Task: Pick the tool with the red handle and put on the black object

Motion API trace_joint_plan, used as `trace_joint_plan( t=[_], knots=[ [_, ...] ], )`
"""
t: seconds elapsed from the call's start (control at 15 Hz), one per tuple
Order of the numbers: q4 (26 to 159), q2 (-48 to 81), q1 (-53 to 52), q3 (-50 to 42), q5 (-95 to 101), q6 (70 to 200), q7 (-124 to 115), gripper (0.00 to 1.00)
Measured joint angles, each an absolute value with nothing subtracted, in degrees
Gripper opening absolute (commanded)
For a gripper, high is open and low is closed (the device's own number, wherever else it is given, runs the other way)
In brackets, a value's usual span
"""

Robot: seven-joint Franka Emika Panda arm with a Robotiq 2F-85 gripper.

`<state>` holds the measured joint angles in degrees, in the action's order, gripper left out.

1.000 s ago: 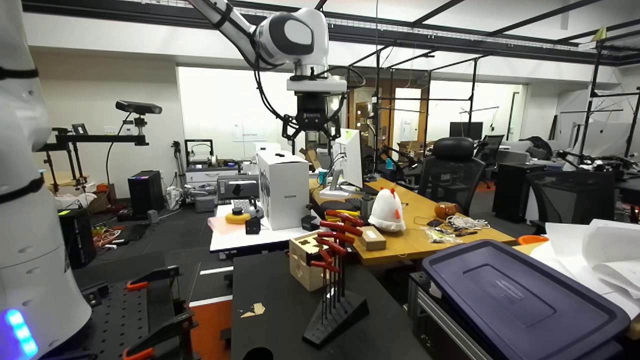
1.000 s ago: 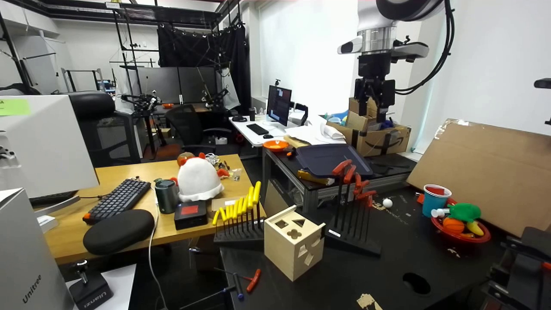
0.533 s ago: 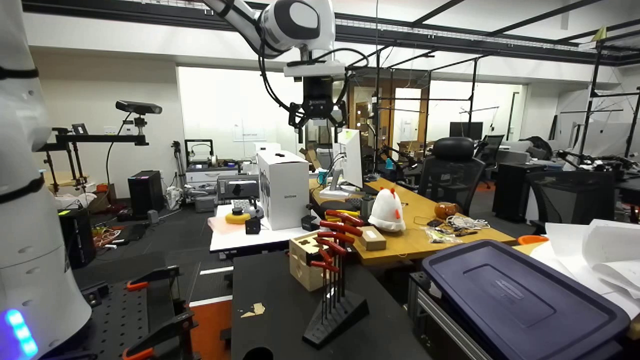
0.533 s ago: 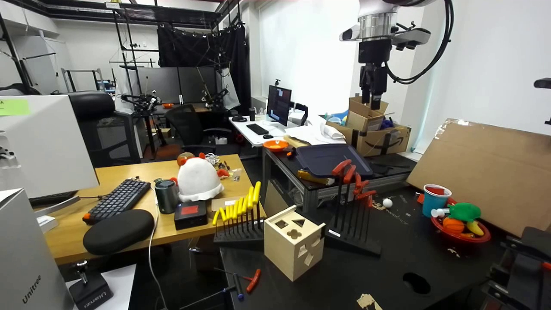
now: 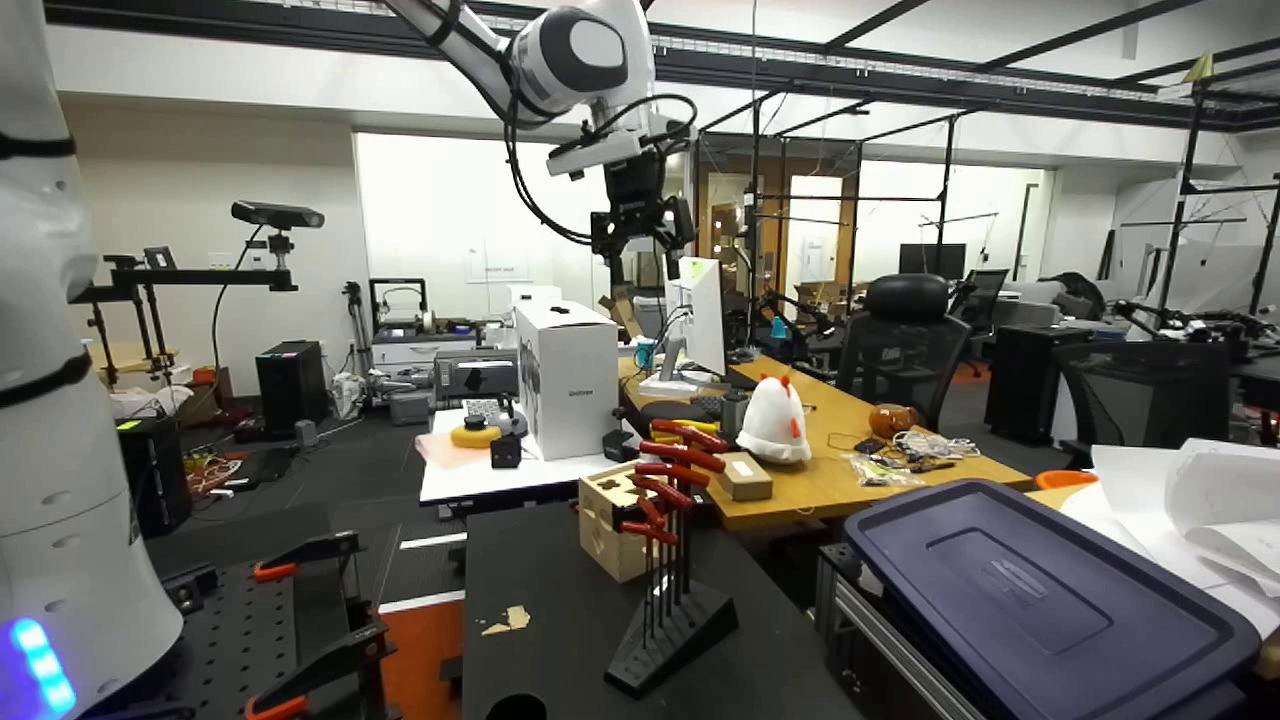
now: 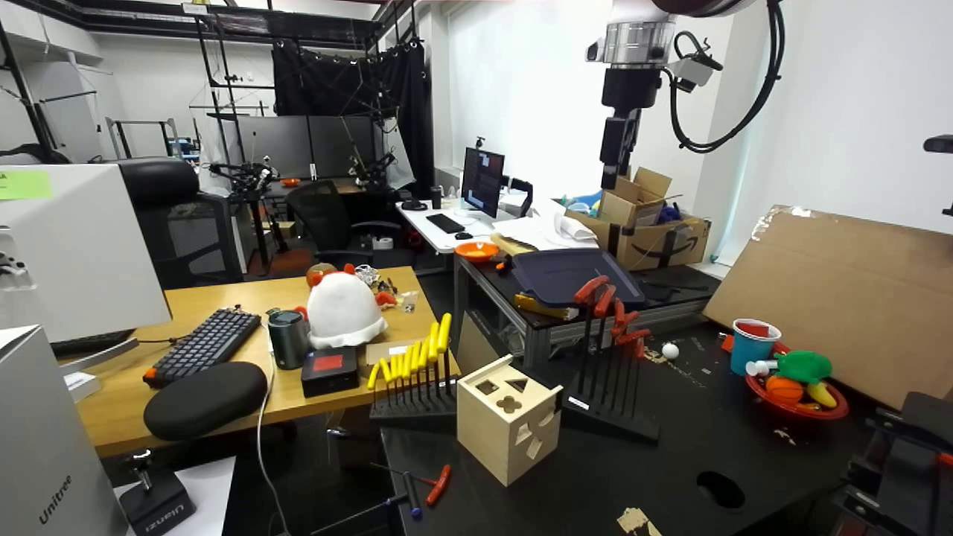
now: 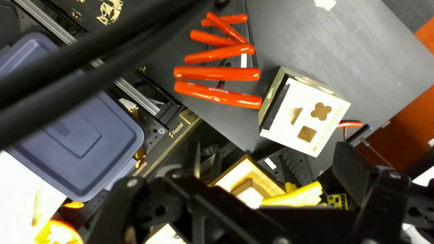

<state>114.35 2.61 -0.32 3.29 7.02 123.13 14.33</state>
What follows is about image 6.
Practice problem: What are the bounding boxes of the cardboard box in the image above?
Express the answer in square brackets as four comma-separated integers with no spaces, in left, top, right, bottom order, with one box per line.
[564,167,713,272]

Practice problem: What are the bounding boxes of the heap of papers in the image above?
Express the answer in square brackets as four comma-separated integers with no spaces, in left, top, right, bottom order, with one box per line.
[490,195,601,252]

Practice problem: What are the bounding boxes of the dark blue bin lid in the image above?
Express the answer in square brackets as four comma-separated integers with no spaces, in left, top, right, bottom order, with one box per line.
[509,247,648,310]

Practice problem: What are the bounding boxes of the orange bowl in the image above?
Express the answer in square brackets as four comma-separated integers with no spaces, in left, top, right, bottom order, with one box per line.
[453,240,502,264]

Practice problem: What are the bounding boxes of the black curtain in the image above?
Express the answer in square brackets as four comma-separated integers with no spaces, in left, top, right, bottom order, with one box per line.
[271,39,436,199]

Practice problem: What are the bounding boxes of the yellow flat box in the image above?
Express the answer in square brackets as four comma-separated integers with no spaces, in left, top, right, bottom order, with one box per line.
[513,292,582,322]

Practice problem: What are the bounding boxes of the white desk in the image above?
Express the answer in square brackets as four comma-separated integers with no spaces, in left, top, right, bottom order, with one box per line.
[394,195,522,256]

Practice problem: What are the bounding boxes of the blue cup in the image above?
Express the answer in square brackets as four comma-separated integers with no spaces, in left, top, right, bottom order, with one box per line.
[729,318,783,377]

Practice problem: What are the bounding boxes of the cardboard sheet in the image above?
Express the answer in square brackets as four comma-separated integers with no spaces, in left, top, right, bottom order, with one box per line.
[703,204,953,412]

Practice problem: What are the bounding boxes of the row of monitors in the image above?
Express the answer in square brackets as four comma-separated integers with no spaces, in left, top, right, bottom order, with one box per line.
[236,115,386,181]

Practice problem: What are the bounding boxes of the green toy vegetable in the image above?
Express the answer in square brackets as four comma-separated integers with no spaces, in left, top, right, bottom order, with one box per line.
[773,350,834,385]

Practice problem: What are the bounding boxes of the black rack of red tools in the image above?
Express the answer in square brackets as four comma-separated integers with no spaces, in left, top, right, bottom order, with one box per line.
[561,350,662,445]

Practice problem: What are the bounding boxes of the black mesh office chair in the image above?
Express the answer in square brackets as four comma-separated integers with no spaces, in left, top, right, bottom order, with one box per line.
[284,179,407,270]

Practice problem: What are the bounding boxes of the orange toy fruit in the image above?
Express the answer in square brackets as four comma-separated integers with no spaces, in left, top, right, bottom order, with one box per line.
[765,375,806,405]

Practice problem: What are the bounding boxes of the red plate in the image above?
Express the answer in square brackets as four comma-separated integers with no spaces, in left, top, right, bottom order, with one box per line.
[743,344,850,422]

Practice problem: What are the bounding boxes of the white plush toy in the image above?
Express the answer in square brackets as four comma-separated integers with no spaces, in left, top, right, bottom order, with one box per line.
[305,268,389,351]

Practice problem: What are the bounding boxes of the wooden shape sorter box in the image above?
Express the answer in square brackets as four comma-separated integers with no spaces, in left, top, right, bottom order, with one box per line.
[456,354,565,488]

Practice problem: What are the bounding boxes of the black rack of yellow tools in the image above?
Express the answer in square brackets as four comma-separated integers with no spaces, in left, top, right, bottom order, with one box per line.
[369,372,457,427]

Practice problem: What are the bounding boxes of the black box with red square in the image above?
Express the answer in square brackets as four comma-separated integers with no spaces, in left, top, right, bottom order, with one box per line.
[300,345,361,398]

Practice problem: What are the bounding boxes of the black cylinder speaker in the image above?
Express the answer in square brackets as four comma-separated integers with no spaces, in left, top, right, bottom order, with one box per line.
[267,308,310,371]

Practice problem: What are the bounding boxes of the scrap of brown tape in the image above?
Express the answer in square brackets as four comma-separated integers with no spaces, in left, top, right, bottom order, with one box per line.
[616,507,664,536]

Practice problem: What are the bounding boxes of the wooden desk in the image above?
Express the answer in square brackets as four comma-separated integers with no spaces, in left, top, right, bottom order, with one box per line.
[58,266,463,459]

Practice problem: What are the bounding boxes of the black machine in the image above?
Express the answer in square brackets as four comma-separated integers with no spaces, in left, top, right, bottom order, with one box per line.
[832,390,953,536]

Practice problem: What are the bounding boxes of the dark keyboard with orange keys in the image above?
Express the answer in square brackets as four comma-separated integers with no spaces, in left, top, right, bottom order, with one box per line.
[142,307,264,390]

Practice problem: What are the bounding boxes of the black wrist rest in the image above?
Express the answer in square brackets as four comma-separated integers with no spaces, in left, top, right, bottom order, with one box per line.
[142,361,270,442]

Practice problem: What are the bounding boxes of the white monitor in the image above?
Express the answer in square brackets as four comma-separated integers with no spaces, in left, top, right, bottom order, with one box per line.
[0,163,174,373]

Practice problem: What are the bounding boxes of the sheet of white paper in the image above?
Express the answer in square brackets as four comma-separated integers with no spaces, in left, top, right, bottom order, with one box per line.
[112,456,238,536]

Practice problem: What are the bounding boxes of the green sticky note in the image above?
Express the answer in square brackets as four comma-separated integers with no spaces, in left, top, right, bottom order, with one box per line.
[0,169,54,202]

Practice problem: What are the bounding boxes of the black clamp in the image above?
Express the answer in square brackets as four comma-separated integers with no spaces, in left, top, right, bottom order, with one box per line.
[118,449,197,536]

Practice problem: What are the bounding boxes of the grey box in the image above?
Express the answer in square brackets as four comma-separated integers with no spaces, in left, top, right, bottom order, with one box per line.
[0,325,132,536]

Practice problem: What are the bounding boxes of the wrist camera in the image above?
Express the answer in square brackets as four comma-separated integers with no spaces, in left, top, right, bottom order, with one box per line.
[666,56,717,94]

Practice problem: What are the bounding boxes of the row of red handled tools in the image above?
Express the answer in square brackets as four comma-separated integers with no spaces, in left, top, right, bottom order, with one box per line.
[572,275,653,418]

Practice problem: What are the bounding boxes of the row of yellow handled tools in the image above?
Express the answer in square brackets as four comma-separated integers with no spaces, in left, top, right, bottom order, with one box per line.
[366,313,453,399]

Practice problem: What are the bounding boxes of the red handled tool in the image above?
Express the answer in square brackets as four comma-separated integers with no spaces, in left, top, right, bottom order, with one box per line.
[370,462,453,508]

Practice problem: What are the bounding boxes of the blue handled tool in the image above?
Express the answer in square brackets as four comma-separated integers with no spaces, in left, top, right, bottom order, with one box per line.
[309,470,424,536]

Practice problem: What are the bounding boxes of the white cable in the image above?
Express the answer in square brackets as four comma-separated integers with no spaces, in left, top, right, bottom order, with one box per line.
[255,328,293,536]

